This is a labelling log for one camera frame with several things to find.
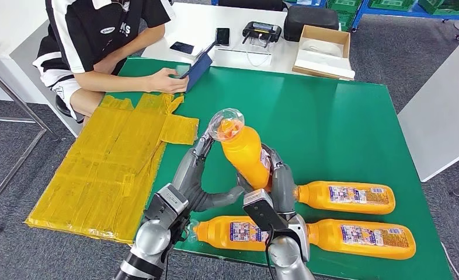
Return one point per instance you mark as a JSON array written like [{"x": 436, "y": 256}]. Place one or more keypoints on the black remote controller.
[{"x": 261, "y": 31}]

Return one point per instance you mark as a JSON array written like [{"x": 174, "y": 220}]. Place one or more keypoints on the person's right hand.
[{"x": 163, "y": 81}]

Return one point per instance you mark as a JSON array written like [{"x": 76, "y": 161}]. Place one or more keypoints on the person's left forearm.
[{"x": 136, "y": 44}]

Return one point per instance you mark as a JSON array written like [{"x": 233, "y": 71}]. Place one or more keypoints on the dark blue smartphone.
[{"x": 182, "y": 48}]

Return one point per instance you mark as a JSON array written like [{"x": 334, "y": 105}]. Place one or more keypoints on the white desk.
[
  {"x": 5, "y": 23},
  {"x": 191, "y": 22}
]

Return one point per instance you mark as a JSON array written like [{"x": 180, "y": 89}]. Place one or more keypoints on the person's left hand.
[{"x": 103, "y": 65}]

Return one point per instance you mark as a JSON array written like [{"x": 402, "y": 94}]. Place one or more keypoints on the green table mat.
[{"x": 310, "y": 127}]

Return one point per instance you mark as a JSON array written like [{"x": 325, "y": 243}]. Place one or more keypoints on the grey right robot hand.
[{"x": 283, "y": 185}]

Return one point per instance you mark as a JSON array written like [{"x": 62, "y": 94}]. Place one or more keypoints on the yellow taped cardboard sheet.
[{"x": 98, "y": 174}]

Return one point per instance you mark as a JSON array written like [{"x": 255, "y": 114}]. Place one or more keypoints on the large white table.
[{"x": 446, "y": 116}]

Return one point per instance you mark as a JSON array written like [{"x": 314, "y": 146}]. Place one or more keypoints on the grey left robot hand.
[{"x": 191, "y": 181}]

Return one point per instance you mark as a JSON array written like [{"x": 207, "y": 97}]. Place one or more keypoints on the black carry case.
[{"x": 310, "y": 20}]

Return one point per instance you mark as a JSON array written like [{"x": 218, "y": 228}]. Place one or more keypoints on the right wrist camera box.
[{"x": 262, "y": 210}]

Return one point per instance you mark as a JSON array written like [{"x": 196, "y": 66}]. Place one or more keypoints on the white foam sheet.
[{"x": 322, "y": 66}]

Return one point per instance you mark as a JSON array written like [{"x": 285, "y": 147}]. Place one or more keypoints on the brown cardboard box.
[{"x": 324, "y": 33}]

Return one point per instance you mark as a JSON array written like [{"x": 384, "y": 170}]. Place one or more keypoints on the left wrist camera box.
[{"x": 167, "y": 205}]

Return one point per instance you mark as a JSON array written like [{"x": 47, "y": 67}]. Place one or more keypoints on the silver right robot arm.
[{"x": 287, "y": 255}]

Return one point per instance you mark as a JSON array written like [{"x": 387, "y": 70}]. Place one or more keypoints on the metal table frame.
[{"x": 13, "y": 174}]

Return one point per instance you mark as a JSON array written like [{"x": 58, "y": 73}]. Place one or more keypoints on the orange detergent bottle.
[
  {"x": 326, "y": 239},
  {"x": 214, "y": 235},
  {"x": 245, "y": 154},
  {"x": 314, "y": 197}
]

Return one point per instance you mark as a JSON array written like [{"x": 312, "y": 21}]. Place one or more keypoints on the person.
[{"x": 82, "y": 31}]

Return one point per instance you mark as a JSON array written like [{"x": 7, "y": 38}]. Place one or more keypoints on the black stool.
[{"x": 62, "y": 107}]

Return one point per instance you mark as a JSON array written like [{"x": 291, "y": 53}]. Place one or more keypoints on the person's right forearm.
[{"x": 113, "y": 81}]

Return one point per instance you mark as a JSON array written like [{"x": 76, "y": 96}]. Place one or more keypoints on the black chair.
[{"x": 249, "y": 4}]

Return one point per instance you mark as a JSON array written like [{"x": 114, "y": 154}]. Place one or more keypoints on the tablet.
[{"x": 199, "y": 67}]

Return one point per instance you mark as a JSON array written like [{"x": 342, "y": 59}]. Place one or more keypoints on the green plastic crate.
[
  {"x": 392, "y": 3},
  {"x": 446, "y": 5},
  {"x": 343, "y": 4},
  {"x": 345, "y": 20}
]

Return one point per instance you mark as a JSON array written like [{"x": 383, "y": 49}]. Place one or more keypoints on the black smartphone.
[{"x": 222, "y": 36}]

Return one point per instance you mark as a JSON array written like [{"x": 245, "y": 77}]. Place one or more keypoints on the clear acrylic stand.
[{"x": 233, "y": 60}]

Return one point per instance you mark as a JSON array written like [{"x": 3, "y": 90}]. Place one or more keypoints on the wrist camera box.
[
  {"x": 262, "y": 210},
  {"x": 167, "y": 205}
]

